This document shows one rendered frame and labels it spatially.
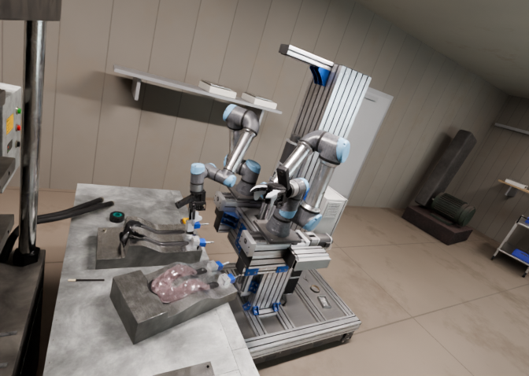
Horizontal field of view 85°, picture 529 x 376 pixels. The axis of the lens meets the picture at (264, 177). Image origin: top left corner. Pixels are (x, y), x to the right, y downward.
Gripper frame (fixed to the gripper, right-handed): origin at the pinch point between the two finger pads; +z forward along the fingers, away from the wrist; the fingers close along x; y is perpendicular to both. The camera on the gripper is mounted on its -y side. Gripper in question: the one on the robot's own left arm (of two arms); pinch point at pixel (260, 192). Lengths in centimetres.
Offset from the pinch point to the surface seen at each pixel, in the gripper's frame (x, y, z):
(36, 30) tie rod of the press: 71, -41, 45
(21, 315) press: 57, 60, 56
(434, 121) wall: 5, -56, -597
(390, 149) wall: 55, 13, -512
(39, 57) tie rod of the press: 72, -32, 44
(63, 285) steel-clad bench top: 62, 58, 40
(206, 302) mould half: 15, 57, 2
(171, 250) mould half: 50, 51, -5
